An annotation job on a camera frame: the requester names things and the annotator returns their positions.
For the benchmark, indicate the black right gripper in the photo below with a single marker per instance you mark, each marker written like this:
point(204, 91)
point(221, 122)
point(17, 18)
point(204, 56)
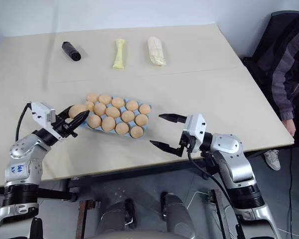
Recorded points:
point(187, 143)

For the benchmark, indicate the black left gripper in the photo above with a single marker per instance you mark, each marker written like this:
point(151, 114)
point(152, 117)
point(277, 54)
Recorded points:
point(62, 128)

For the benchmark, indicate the brown egg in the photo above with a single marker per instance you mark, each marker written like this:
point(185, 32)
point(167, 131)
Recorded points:
point(108, 123)
point(118, 102)
point(92, 97)
point(90, 105)
point(104, 98)
point(112, 112)
point(94, 121)
point(77, 111)
point(144, 109)
point(100, 109)
point(131, 105)
point(122, 128)
point(141, 119)
point(127, 116)
point(136, 132)

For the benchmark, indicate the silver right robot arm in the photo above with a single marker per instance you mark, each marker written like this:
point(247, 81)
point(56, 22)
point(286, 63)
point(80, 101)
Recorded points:
point(235, 161)

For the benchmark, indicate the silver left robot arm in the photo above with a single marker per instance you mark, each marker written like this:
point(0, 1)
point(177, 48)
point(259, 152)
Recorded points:
point(20, 159)

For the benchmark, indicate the blue egg tray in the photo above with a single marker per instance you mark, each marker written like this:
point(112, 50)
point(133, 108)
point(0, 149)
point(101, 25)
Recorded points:
point(114, 122)

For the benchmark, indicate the person's bare hand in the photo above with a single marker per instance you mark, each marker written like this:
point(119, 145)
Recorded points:
point(290, 127)

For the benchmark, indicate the black bag roll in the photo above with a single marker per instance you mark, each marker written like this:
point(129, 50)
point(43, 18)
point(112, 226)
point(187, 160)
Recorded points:
point(70, 51)

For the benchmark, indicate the yellow twisted plastic bag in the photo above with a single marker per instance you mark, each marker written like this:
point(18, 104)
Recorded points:
point(119, 53)

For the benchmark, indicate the white rolled plastic bag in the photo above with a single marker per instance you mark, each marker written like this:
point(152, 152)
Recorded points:
point(156, 51)

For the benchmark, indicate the rusty metal stand bar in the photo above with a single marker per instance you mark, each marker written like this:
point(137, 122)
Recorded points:
point(220, 209)
point(86, 217)

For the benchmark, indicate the white sneaker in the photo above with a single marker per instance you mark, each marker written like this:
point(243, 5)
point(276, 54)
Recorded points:
point(272, 159)

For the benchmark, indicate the person in dark jacket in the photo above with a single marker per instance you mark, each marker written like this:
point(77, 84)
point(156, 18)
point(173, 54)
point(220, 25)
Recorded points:
point(289, 64)
point(266, 42)

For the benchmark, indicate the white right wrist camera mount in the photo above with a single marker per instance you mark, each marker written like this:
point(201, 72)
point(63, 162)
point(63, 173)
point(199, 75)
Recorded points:
point(196, 125)

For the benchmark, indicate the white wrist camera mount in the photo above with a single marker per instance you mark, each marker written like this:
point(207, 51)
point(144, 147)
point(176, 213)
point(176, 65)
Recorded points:
point(41, 112)
point(196, 125)

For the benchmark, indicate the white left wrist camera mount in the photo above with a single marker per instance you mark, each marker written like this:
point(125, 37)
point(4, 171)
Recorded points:
point(41, 112)

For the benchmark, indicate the black table frame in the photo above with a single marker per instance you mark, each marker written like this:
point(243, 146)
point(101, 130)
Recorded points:
point(56, 193)

